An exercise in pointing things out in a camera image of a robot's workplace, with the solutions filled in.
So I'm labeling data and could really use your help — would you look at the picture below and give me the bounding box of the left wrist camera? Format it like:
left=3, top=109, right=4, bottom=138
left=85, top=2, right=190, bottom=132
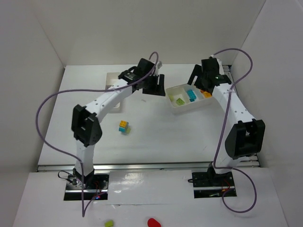
left=156, top=61, right=163, bottom=68

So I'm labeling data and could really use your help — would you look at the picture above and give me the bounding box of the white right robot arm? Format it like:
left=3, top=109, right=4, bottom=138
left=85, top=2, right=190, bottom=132
left=188, top=57, right=265, bottom=187

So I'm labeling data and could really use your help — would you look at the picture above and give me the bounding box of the long teal lego brick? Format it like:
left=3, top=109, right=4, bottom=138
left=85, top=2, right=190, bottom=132
left=187, top=89, right=197, bottom=100

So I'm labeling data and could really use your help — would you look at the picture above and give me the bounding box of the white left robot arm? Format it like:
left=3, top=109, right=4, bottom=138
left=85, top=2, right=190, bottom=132
left=71, top=58, right=165, bottom=186

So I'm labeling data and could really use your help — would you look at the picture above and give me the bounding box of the aluminium front rail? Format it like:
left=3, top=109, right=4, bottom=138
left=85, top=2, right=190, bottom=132
left=36, top=161, right=260, bottom=173

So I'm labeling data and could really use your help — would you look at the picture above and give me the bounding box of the aluminium side rail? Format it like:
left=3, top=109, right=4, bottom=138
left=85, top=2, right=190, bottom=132
left=222, top=64, right=258, bottom=162

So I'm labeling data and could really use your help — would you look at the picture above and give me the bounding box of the lime lego on front ledge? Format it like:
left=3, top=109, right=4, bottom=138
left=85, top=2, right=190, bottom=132
left=104, top=220, right=114, bottom=227

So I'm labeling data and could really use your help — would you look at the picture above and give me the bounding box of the teal lime yellow lego cluster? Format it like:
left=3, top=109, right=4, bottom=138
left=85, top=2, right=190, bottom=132
left=118, top=121, right=131, bottom=134

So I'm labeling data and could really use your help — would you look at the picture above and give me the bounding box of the white right sorting tray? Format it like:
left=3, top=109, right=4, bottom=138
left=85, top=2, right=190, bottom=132
left=165, top=84, right=214, bottom=114

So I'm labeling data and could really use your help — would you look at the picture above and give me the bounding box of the small lime lego brick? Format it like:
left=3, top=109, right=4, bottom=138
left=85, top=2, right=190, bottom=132
left=176, top=98, right=185, bottom=106

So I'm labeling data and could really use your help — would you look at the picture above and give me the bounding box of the red piece on front ledge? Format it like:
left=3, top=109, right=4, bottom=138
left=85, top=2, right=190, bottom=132
left=147, top=218, right=161, bottom=227

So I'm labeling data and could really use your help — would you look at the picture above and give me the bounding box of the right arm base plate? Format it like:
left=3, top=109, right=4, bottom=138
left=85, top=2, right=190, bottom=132
left=187, top=172, right=237, bottom=199

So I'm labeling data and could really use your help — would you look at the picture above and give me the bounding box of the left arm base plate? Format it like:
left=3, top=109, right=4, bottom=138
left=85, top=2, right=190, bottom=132
left=63, top=174, right=109, bottom=201

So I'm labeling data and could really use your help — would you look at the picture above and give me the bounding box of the white left sorting tray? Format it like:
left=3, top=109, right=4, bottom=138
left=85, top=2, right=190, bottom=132
left=105, top=71, right=124, bottom=114

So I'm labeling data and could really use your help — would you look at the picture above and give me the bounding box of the white sorting tray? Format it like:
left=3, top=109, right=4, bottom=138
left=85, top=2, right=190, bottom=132
left=105, top=71, right=124, bottom=114
left=165, top=84, right=214, bottom=114

